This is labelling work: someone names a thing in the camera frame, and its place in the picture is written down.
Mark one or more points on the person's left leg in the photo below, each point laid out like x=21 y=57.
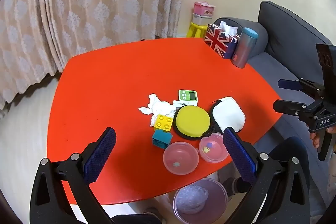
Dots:
x=151 y=214

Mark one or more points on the white tissue sheet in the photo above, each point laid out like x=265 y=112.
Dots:
x=229 y=28

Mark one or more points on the clear plastic bag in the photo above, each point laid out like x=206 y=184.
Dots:
x=191 y=199

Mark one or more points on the beige patterned curtain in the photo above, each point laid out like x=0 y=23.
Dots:
x=92 y=3

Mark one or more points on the yellow round case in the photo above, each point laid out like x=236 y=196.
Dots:
x=193 y=120

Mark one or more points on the grey thermos bottle teal lid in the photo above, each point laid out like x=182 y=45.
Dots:
x=244 y=48

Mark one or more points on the grey sofa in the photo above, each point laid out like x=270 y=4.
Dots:
x=288 y=37

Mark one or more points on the pink storage box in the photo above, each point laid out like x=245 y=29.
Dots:
x=204 y=8

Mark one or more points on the white storage box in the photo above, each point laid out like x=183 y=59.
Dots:
x=200 y=19

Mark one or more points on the white square pouch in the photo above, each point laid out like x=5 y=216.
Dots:
x=228 y=113

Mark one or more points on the green digital timer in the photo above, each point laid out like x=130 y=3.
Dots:
x=188 y=96

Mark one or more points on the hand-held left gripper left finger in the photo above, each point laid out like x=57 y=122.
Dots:
x=101 y=153

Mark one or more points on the teal toy brick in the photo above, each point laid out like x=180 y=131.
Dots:
x=161 y=139

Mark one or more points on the yellow toy brick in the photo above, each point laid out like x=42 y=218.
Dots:
x=163 y=123

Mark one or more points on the yellow plastic stool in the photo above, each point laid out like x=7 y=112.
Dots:
x=197 y=29

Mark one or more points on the small white device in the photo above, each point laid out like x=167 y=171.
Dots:
x=181 y=103

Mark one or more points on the pink capsule half with toy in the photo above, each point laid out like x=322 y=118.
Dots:
x=211 y=149

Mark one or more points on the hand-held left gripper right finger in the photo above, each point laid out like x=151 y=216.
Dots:
x=240 y=158

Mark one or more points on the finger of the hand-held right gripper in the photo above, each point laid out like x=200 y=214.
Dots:
x=287 y=107
x=290 y=84

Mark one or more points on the person's right hand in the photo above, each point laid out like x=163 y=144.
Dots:
x=314 y=138

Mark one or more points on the flag print tissue box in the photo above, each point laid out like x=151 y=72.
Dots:
x=219 y=41

